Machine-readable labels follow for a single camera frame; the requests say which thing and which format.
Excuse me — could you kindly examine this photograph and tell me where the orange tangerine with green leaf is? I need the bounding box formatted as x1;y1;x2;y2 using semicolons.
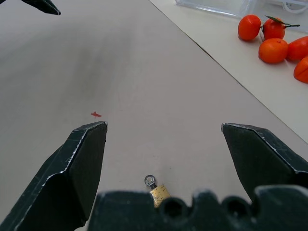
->
261;15;301;41

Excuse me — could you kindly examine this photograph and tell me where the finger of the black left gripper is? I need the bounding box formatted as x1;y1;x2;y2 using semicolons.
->
21;0;62;16

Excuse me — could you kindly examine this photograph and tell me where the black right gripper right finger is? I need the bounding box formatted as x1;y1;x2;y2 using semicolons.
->
220;122;308;202

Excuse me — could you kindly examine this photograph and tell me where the clear plastic box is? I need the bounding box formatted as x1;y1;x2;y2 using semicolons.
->
175;0;252;18

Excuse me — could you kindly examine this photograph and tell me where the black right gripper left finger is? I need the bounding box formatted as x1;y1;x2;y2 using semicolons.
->
0;121;108;231

